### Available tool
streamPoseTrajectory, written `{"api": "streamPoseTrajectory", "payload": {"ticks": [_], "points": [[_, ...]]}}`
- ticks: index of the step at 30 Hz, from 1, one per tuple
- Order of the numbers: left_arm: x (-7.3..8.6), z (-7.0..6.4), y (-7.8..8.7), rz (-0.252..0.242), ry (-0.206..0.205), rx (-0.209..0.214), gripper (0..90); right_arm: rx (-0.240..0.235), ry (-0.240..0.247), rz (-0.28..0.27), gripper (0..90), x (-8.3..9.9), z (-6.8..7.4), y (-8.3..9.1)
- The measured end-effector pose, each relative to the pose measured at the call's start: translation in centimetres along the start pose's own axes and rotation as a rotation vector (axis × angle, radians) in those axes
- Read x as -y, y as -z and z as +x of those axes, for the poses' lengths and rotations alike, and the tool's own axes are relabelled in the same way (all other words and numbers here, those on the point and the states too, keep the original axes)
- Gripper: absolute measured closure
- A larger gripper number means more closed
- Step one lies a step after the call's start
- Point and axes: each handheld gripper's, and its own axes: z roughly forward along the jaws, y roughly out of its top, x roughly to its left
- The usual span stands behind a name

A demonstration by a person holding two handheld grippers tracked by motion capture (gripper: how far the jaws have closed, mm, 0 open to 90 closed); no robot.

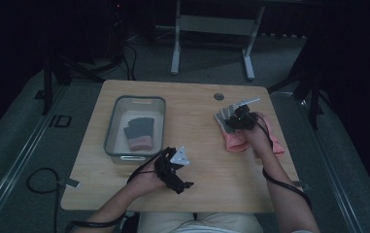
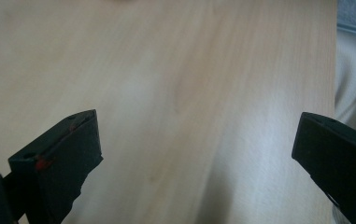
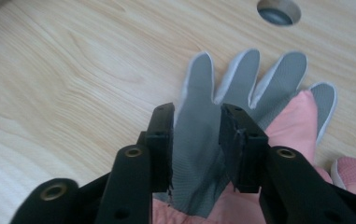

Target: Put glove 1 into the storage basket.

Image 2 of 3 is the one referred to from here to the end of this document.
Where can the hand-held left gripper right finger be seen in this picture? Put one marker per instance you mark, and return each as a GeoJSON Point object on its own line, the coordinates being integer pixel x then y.
{"type": "Point", "coordinates": [342, 161]}

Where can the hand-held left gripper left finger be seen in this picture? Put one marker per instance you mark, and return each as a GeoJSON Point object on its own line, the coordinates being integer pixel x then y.
{"type": "Point", "coordinates": [63, 161]}

